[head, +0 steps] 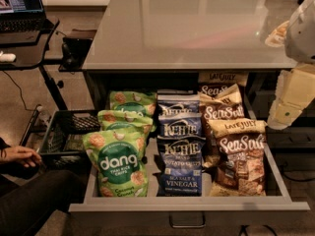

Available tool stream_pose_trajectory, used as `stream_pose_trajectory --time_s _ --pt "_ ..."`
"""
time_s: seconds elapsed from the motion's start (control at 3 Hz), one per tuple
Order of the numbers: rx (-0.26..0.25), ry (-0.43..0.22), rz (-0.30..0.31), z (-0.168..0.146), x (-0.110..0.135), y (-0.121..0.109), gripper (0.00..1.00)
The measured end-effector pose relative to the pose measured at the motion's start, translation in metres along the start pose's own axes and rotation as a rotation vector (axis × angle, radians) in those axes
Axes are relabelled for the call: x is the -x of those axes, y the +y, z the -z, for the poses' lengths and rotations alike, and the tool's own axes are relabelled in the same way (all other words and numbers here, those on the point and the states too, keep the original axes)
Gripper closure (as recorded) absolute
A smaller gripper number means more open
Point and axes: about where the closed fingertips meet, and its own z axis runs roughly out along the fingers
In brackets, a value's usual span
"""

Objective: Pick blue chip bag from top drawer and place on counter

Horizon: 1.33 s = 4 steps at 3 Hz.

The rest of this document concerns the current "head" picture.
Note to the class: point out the blue kettle chip bag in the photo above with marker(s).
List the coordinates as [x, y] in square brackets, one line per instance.
[182, 166]
[178, 103]
[180, 125]

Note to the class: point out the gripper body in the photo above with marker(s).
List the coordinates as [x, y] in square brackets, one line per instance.
[301, 36]

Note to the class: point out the middle brown Late July bag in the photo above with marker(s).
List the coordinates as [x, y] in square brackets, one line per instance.
[227, 105]

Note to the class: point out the rear blue Kettle chip bag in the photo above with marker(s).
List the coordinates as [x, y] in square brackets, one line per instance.
[178, 103]

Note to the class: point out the brown late july bag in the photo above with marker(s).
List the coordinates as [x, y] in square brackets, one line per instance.
[213, 83]
[227, 105]
[241, 170]

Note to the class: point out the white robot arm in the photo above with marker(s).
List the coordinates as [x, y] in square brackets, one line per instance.
[297, 35]

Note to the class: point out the grey counter cabinet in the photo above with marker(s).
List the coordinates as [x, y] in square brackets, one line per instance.
[167, 43]

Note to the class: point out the front brown Late July bag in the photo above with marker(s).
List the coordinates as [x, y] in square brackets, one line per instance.
[241, 170]

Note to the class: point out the front blue Kettle chip bag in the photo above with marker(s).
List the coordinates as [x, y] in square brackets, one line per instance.
[182, 166]

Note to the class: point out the rear brown Late July bag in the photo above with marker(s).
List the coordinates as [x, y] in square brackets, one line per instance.
[213, 83]

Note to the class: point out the front green Dang chip bag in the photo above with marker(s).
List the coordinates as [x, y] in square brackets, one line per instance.
[117, 155]

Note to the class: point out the middle green Dang chip bag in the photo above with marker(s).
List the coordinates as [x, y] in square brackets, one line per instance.
[117, 119]

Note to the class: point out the white computer mouse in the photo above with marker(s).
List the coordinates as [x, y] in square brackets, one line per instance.
[7, 57]

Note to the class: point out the grey open drawer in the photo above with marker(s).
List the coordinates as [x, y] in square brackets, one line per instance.
[275, 207]

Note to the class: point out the middle blue Kettle chip bag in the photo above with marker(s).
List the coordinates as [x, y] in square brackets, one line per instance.
[180, 125]

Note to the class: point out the person's dark trouser leg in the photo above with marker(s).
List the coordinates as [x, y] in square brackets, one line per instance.
[23, 211]

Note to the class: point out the person's hand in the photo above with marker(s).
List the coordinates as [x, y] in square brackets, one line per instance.
[26, 156]

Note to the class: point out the rear green Dang chip bag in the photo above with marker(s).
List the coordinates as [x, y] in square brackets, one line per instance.
[143, 103]

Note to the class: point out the black side tray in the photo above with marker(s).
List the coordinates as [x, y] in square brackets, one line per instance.
[75, 48]

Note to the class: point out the black drawer handle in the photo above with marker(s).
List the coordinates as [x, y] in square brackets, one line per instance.
[187, 220]

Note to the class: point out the black laptop stand desk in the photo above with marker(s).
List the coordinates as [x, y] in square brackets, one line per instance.
[33, 56]

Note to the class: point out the black laptop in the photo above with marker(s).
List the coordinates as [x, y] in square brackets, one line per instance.
[21, 21]

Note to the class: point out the black plastic crate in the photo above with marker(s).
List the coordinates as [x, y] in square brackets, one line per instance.
[62, 143]

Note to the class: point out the green dang chip bag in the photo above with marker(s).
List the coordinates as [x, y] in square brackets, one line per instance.
[117, 119]
[143, 103]
[117, 155]

